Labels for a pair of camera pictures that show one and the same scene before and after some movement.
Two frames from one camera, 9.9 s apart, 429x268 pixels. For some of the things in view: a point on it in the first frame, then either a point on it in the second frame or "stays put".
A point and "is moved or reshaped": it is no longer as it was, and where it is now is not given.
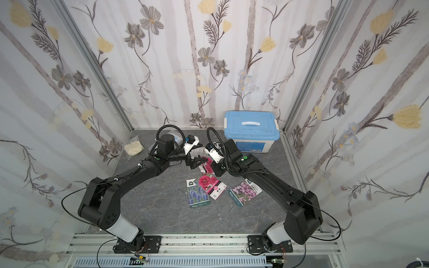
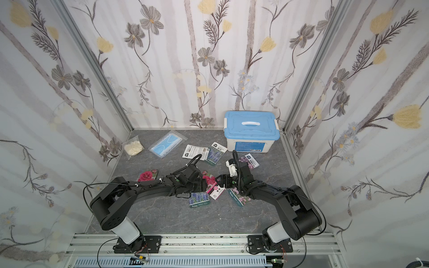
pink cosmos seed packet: x=244 y=192 stays put
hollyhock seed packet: x=209 y=166 is moved or reshaped
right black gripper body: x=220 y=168 to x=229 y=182
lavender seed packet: x=196 y=195 stays put
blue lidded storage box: x=253 y=131 stays put
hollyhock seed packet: x=214 y=187 stays put
